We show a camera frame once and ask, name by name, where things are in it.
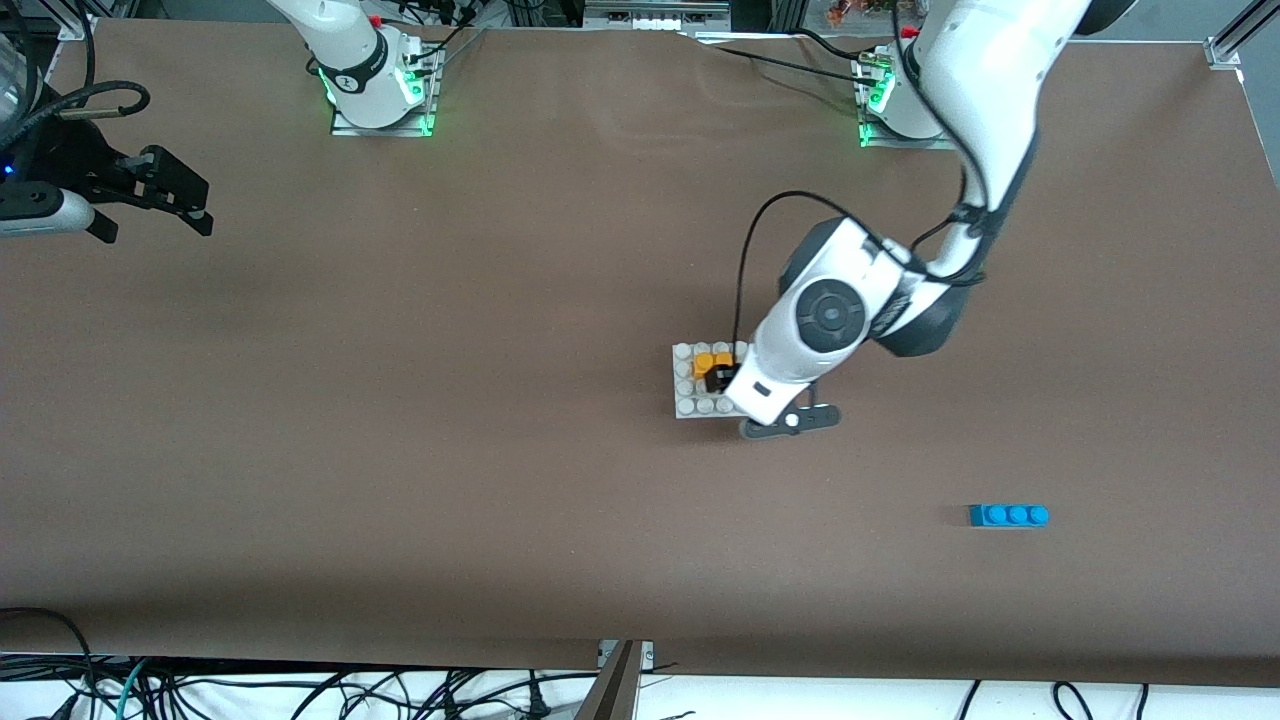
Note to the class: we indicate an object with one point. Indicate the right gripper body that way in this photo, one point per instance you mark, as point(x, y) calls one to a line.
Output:
point(72, 160)

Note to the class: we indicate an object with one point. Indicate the yellow two-stud block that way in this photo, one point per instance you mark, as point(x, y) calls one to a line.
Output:
point(708, 360)

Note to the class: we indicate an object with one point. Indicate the white studded base plate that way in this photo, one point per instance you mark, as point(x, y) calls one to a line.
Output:
point(685, 400)

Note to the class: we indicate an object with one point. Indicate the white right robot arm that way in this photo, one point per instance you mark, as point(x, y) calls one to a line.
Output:
point(350, 60)

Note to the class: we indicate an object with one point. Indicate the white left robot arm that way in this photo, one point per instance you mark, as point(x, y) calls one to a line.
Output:
point(990, 80)

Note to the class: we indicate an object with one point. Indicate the blue three-stud block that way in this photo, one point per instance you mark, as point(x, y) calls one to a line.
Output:
point(1008, 516)

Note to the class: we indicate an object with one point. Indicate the brown table cover sheet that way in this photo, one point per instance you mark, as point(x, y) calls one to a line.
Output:
point(600, 550)

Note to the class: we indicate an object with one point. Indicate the grey metal table leg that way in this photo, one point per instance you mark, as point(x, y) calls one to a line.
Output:
point(612, 690)

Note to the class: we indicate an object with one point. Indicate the orange red background clutter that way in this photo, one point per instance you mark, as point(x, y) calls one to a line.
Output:
point(860, 10)

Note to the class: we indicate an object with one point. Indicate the small silver corner bracket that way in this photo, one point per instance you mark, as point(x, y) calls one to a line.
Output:
point(78, 27)

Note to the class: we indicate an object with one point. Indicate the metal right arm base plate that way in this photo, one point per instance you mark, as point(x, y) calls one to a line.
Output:
point(345, 130)

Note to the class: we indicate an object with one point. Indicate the aluminium profile rail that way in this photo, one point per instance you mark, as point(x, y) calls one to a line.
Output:
point(655, 15)

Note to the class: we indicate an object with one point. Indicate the aluminium frame corner post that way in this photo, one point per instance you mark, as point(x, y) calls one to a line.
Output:
point(1225, 50)

